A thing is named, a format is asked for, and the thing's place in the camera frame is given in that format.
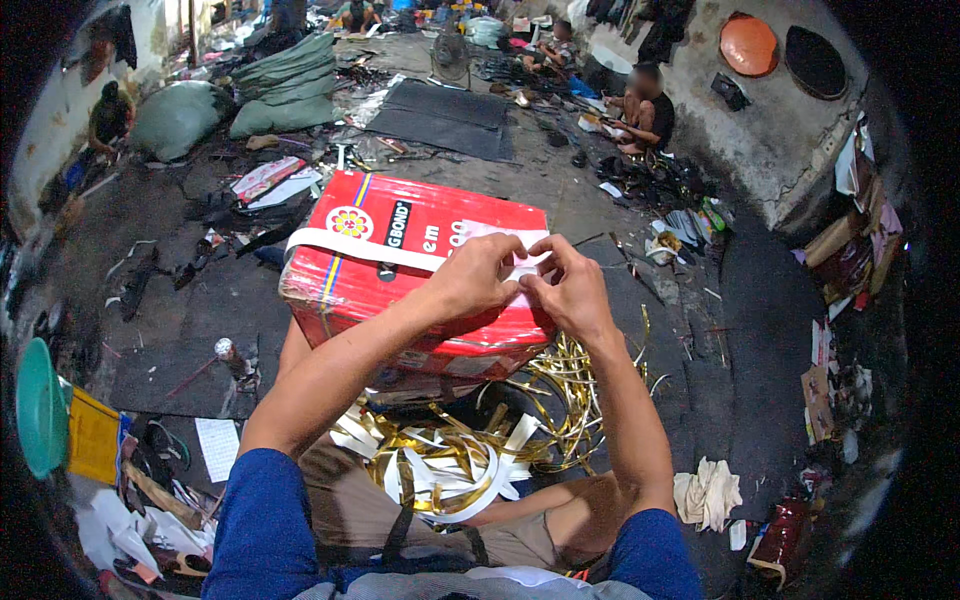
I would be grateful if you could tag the person's left hand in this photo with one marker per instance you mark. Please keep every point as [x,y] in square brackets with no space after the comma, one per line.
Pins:
[469,279]

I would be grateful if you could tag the person's right hand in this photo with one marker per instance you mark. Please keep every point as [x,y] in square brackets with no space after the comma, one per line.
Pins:
[574,289]

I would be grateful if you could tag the white strip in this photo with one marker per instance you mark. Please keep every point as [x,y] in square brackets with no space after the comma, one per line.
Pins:
[360,251]

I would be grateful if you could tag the red rectangular tin can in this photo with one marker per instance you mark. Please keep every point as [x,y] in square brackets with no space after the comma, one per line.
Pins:
[397,262]

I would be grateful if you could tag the white bowl with glue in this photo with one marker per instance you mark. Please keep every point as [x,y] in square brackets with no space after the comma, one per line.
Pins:
[663,247]

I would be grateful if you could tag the black rubber sheets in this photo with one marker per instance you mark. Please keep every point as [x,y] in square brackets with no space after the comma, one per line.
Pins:
[446,120]

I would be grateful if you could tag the pile of gold white strips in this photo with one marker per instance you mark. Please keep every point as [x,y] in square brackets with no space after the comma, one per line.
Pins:
[480,442]

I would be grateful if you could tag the standing fan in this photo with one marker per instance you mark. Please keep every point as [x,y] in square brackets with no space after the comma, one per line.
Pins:
[451,56]

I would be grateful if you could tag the pink printed flat box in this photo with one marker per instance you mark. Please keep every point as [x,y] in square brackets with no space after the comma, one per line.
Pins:
[266,178]

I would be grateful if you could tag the crumpled white cloth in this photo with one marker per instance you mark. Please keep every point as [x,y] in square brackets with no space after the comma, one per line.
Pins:
[706,493]

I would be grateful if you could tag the silver capped bottle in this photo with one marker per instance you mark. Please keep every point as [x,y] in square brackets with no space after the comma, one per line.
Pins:
[232,357]

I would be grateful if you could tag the stack of green sacks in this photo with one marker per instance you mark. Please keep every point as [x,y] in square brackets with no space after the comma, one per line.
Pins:
[289,86]

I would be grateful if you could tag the person's body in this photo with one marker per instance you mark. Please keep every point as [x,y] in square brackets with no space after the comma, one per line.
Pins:
[420,540]

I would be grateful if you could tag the heap of cardboard scraps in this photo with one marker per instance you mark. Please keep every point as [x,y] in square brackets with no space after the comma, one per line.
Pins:
[855,240]

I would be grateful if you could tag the orange round tray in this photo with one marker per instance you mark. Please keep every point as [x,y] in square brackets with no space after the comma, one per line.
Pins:
[748,45]

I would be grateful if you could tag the white lined paper sheet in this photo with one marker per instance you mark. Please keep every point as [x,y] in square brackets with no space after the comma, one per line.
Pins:
[218,448]

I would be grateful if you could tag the red foil packet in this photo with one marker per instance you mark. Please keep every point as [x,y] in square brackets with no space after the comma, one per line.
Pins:
[780,536]

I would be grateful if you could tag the black round tray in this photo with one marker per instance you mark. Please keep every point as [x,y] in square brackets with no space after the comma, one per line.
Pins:
[815,62]

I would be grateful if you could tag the green stuffed sack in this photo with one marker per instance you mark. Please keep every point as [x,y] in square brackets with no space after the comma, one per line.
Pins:
[176,116]

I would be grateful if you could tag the heap of paper and sandals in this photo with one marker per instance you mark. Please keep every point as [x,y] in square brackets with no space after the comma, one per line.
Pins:
[146,510]

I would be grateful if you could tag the yellow board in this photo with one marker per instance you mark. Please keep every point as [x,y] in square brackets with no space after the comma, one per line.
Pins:
[93,439]

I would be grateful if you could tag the green plastic basin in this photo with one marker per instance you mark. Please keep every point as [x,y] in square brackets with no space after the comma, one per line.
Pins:
[41,409]

